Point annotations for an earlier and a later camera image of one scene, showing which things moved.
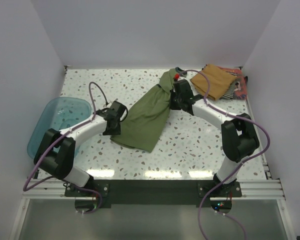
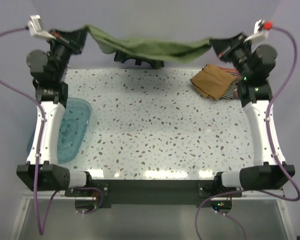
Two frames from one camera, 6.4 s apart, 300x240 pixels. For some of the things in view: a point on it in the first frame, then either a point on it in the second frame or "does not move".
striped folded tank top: (229, 93) does not move
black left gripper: (117, 131) to (73, 40)
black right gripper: (172, 106) to (223, 47)
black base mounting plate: (157, 192) does not move
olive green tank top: (143, 126) to (177, 51)
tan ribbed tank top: (220, 79) does not move
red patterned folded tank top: (240, 88) does not move
